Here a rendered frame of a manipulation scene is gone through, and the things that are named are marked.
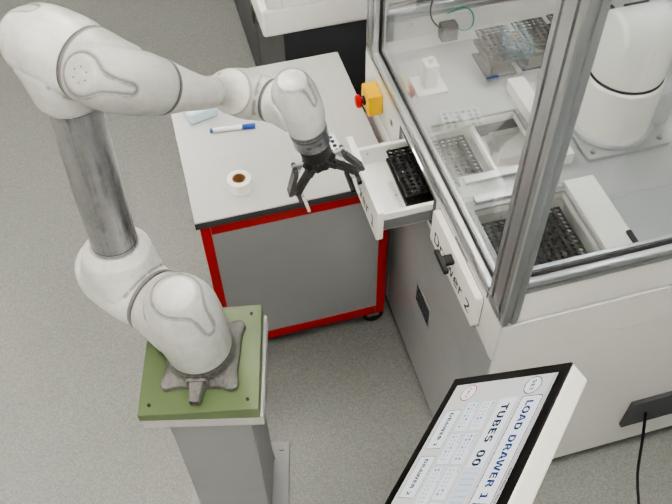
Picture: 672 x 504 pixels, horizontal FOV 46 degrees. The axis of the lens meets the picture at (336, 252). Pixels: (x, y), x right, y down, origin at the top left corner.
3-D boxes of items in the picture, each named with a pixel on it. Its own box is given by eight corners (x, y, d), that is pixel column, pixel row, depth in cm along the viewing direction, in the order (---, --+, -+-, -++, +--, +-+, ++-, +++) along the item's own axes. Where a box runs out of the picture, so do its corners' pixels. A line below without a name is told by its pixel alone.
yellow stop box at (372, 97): (365, 117, 231) (366, 98, 226) (358, 102, 236) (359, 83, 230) (382, 114, 232) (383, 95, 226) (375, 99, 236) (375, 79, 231)
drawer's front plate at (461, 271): (471, 327, 188) (476, 301, 179) (429, 237, 205) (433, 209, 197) (478, 325, 188) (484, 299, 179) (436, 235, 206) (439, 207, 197)
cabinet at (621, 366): (456, 497, 246) (492, 366, 183) (361, 249, 308) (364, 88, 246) (728, 420, 260) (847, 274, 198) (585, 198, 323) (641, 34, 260)
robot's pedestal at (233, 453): (189, 538, 239) (135, 424, 180) (197, 446, 258) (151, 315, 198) (288, 535, 239) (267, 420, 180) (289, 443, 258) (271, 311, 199)
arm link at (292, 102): (337, 115, 183) (290, 103, 189) (321, 64, 171) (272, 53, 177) (314, 148, 179) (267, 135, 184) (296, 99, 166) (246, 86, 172)
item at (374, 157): (381, 231, 205) (382, 216, 200) (353, 163, 220) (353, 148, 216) (524, 199, 211) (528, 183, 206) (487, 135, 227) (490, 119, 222)
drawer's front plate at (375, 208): (376, 241, 205) (377, 213, 196) (345, 164, 222) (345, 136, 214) (383, 240, 205) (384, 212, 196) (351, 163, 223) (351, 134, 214)
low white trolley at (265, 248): (228, 365, 277) (194, 223, 217) (199, 234, 314) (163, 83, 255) (386, 326, 286) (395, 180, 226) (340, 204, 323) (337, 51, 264)
